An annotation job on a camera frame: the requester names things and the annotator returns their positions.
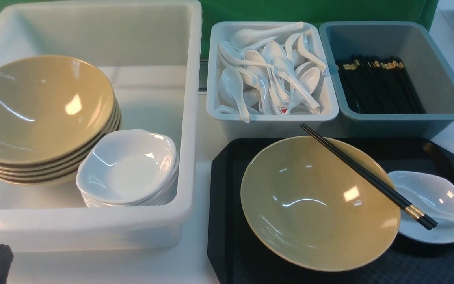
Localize yellow noodle bowl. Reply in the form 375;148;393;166
240;135;401;273

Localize white soup spoon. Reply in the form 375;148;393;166
396;186;454;223

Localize white square sauce dish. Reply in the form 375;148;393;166
388;170;454;244

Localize bottom stacked yellow bowl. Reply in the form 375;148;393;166
0;118;122;186

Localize stacked yellow bowl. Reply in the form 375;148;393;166
0;118;122;186
0;101;121;175
0;54;116;165
0;110;121;177

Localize top stacked yellow bowl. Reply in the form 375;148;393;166
0;54;116;165

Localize top stacked white dish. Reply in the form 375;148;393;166
76;129;179;204

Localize lower stacked white dishes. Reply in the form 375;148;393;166
81;156;179;208

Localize black serving tray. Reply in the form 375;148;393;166
207;137;454;284

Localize large white plastic bin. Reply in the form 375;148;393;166
0;0;202;253

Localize light blue spoon tray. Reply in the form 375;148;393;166
206;21;339;140

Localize white spoon left front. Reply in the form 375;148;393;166
221;67;251;123

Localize white spoon top of tray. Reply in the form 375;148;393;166
230;22;304;48

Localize white spoon centre long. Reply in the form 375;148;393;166
271;57;320;115

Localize white spoon right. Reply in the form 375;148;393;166
297;32;328;75

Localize black chopstick bundle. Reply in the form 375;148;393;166
335;55;427;114

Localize teal chopstick tray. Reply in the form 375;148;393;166
319;21;454;140

